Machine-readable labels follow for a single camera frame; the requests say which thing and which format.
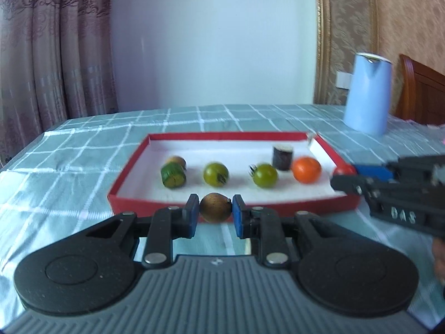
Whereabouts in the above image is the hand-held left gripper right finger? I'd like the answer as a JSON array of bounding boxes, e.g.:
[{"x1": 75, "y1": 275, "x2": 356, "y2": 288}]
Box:
[{"x1": 232, "y1": 194, "x2": 348, "y2": 268}]

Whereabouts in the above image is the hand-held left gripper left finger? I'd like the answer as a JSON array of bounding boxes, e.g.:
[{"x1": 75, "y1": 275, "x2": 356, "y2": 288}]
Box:
[{"x1": 85, "y1": 194, "x2": 200, "y2": 268}]

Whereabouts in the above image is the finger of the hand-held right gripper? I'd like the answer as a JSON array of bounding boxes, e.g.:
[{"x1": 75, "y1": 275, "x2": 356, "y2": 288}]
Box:
[
  {"x1": 330, "y1": 174, "x2": 445, "y2": 213},
  {"x1": 354, "y1": 155, "x2": 445, "y2": 185}
]

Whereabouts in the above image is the red tomato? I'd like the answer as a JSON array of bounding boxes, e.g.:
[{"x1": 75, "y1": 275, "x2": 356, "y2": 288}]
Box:
[{"x1": 333, "y1": 164, "x2": 357, "y2": 178}]

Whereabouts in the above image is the brown round fruit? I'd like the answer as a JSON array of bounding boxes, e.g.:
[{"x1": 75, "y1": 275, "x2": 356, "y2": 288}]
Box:
[
  {"x1": 199, "y1": 193, "x2": 233, "y2": 223},
  {"x1": 166, "y1": 156, "x2": 187, "y2": 171}
]

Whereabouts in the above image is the orange tomato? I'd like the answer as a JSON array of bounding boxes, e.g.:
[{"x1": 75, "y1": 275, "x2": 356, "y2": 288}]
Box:
[{"x1": 291, "y1": 156, "x2": 322, "y2": 184}]

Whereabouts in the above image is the dark green striped cylinder piece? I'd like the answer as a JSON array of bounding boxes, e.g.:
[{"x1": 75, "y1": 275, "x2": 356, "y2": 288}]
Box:
[{"x1": 160, "y1": 163, "x2": 186, "y2": 189}]

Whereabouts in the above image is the green tomato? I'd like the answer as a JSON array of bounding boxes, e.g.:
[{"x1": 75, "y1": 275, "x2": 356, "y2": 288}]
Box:
[
  {"x1": 248, "y1": 163, "x2": 279, "y2": 188},
  {"x1": 203, "y1": 162, "x2": 230, "y2": 186}
]

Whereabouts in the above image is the red cardboard box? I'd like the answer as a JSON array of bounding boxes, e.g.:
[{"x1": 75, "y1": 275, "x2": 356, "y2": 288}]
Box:
[{"x1": 108, "y1": 131, "x2": 362, "y2": 218}]

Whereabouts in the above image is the dark purple sugarcane piece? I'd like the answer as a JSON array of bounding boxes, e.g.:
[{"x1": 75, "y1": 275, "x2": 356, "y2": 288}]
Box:
[{"x1": 272, "y1": 144, "x2": 293, "y2": 172}]

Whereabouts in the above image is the person's right hand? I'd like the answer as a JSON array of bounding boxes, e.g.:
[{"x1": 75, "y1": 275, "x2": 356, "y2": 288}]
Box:
[{"x1": 432, "y1": 239, "x2": 445, "y2": 286}]

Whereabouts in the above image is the blue electric kettle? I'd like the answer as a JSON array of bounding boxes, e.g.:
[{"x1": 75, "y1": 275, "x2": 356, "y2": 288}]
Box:
[{"x1": 343, "y1": 52, "x2": 393, "y2": 137}]

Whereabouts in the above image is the brown wooden chair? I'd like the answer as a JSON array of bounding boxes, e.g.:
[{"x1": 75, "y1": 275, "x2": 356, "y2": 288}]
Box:
[{"x1": 394, "y1": 54, "x2": 445, "y2": 126}]

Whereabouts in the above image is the green checked tablecloth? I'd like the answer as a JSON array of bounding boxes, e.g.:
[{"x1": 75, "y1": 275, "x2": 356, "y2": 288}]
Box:
[{"x1": 0, "y1": 104, "x2": 445, "y2": 321}]

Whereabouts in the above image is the patterned pink curtain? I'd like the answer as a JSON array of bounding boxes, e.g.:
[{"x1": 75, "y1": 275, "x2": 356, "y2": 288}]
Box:
[{"x1": 0, "y1": 0, "x2": 119, "y2": 168}]

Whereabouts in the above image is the white wall socket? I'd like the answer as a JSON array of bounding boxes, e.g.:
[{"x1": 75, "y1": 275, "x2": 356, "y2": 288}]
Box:
[{"x1": 335, "y1": 71, "x2": 352, "y2": 89}]

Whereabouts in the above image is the gold wall frame moulding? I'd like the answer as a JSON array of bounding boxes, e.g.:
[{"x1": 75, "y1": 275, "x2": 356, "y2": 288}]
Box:
[{"x1": 313, "y1": 0, "x2": 379, "y2": 105}]

